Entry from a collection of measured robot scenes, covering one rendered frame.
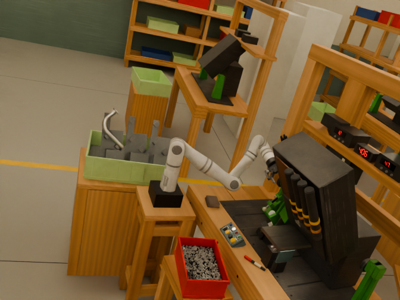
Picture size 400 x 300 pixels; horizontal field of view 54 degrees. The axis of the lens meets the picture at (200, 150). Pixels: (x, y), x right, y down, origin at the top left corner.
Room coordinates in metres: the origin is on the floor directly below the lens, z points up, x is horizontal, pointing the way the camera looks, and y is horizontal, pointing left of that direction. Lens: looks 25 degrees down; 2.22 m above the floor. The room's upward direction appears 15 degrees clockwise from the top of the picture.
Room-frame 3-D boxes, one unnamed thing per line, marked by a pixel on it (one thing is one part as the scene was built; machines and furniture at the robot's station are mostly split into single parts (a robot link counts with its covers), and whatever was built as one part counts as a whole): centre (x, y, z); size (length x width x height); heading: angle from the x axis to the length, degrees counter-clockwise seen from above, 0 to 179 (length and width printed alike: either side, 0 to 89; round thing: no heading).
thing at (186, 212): (2.12, 0.13, 0.83); 0.32 x 0.32 x 0.04; 24
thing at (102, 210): (2.50, 0.47, 0.40); 0.68 x 0.52 x 0.79; 109
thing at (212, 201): (2.14, -0.16, 0.91); 0.10 x 0.08 x 0.03; 16
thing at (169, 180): (2.12, 0.13, 1.03); 0.09 x 0.09 x 0.17; 32
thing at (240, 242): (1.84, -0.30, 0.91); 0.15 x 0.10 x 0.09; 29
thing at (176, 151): (2.12, 0.13, 1.19); 0.09 x 0.09 x 0.17; 7
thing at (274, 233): (1.70, -0.61, 1.11); 0.39 x 0.16 x 0.03; 119
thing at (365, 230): (1.79, -0.83, 1.07); 0.30 x 0.18 x 0.34; 29
